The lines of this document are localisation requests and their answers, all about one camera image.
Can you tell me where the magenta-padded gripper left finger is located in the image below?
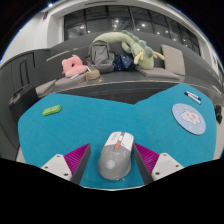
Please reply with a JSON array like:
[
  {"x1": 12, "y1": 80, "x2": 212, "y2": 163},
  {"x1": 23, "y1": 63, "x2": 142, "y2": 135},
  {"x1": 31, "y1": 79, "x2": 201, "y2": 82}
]
[{"x1": 41, "y1": 143, "x2": 92, "y2": 186}]

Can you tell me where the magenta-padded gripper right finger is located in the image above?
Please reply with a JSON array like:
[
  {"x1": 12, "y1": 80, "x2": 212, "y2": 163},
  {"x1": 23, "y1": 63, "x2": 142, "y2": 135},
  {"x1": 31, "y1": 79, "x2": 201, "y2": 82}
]
[{"x1": 132, "y1": 142, "x2": 184, "y2": 185}]

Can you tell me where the grey computer mouse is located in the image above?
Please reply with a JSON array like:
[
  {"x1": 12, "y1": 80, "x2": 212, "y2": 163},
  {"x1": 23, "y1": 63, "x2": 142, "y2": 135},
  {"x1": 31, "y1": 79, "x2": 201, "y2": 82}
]
[{"x1": 97, "y1": 131, "x2": 135, "y2": 181}]

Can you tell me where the round light blue mouse pad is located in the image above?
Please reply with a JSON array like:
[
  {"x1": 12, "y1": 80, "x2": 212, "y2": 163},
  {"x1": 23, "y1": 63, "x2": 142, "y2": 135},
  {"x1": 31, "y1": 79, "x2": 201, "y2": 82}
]
[{"x1": 171, "y1": 102, "x2": 207, "y2": 136}]

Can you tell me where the green eraser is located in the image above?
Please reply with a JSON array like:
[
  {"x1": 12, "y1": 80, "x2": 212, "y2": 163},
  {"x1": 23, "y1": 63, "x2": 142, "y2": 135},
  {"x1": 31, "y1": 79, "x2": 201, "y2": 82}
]
[{"x1": 41, "y1": 104, "x2": 63, "y2": 118}]

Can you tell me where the white marker with black cap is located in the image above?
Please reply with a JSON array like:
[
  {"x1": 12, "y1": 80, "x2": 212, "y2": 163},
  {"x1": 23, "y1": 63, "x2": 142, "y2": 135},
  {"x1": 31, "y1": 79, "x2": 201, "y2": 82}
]
[{"x1": 184, "y1": 92, "x2": 202, "y2": 106}]

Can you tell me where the round grey cushion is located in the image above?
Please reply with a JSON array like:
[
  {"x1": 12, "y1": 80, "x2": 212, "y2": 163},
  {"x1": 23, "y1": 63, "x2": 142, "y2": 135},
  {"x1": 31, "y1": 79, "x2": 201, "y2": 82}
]
[{"x1": 54, "y1": 73, "x2": 88, "y2": 90}]

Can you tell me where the small grey seat cushion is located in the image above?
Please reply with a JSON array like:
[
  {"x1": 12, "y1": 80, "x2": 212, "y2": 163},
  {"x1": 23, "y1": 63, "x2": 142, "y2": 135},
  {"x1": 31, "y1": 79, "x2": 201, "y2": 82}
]
[{"x1": 34, "y1": 79, "x2": 58, "y2": 97}]

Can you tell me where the black rolling suitcase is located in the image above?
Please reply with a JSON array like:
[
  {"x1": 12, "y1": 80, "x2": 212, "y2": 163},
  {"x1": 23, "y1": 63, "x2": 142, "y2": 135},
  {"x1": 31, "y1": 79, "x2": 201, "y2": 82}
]
[{"x1": 8, "y1": 83, "x2": 39, "y2": 124}]

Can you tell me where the black bag on floor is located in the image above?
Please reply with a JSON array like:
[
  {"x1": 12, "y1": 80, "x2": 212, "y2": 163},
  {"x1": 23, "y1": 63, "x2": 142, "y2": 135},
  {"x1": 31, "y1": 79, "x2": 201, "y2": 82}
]
[{"x1": 214, "y1": 104, "x2": 224, "y2": 125}]

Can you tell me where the dark grey stepped bench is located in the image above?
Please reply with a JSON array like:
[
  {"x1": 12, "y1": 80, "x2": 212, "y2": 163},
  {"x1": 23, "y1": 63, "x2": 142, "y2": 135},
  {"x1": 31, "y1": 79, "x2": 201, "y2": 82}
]
[{"x1": 33, "y1": 31, "x2": 224, "y2": 106}]

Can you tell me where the flat grey square cushion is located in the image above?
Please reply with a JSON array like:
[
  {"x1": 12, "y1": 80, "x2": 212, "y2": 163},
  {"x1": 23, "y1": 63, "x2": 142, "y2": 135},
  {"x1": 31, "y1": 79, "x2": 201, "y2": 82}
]
[{"x1": 135, "y1": 65, "x2": 181, "y2": 81}]

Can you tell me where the pink plush toy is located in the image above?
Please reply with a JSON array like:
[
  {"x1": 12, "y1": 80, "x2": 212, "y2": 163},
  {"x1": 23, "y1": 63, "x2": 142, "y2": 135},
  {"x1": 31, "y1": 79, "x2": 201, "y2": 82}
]
[{"x1": 61, "y1": 54, "x2": 88, "y2": 78}]

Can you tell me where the dark blue bag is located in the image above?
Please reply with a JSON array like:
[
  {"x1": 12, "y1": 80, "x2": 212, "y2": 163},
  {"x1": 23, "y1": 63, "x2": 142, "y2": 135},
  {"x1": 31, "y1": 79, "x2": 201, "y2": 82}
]
[{"x1": 112, "y1": 53, "x2": 137, "y2": 72}]

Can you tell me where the upright grey square cushion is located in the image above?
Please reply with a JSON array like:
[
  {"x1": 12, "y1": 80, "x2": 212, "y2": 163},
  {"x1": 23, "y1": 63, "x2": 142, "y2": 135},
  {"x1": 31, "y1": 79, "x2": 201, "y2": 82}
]
[{"x1": 160, "y1": 43, "x2": 187, "y2": 76}]

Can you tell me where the green dragon plush toy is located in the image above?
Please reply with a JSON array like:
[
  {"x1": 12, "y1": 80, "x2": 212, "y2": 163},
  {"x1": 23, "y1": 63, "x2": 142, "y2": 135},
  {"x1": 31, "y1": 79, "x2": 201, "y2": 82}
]
[{"x1": 91, "y1": 29, "x2": 166, "y2": 70}]

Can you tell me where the grey backpack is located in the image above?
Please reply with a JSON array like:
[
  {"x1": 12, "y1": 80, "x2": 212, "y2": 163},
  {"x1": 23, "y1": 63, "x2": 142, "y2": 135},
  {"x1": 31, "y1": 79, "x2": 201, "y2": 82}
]
[{"x1": 85, "y1": 39, "x2": 116, "y2": 74}]

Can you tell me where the dark glass window wall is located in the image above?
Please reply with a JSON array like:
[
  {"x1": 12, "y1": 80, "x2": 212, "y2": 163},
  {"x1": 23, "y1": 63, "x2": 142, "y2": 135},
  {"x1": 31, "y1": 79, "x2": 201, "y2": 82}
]
[{"x1": 63, "y1": 5, "x2": 201, "y2": 56}]

